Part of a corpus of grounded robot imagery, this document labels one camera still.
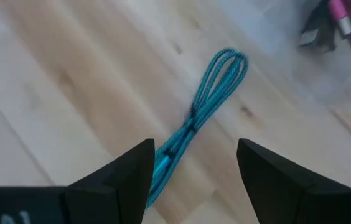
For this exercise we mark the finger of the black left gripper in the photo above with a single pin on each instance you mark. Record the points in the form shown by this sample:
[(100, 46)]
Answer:
[(321, 28)]

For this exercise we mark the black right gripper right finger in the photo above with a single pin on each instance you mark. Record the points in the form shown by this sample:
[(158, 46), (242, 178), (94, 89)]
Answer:
[(275, 189)]

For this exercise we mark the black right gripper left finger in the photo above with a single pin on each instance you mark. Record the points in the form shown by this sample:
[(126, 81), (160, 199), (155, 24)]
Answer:
[(119, 193)]

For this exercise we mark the clear plastic bin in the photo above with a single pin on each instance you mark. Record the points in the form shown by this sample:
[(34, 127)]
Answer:
[(334, 81)]

